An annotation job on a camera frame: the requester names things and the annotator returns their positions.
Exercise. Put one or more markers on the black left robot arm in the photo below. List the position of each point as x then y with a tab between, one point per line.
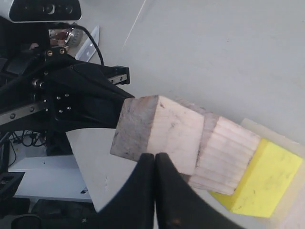
15	38

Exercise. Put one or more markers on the yellow cube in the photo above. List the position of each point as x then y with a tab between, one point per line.
264	182

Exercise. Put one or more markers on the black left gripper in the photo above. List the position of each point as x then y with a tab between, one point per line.
52	91

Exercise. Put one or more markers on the medium knotty wooden cube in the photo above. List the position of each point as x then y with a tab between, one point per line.
225	152

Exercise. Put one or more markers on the small pale wooden cube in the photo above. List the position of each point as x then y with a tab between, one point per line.
156	124

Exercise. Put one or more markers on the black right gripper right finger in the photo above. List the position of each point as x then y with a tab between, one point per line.
178	206

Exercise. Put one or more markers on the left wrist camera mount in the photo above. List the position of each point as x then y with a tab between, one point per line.
22	11

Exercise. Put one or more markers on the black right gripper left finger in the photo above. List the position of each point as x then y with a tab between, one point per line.
133	206

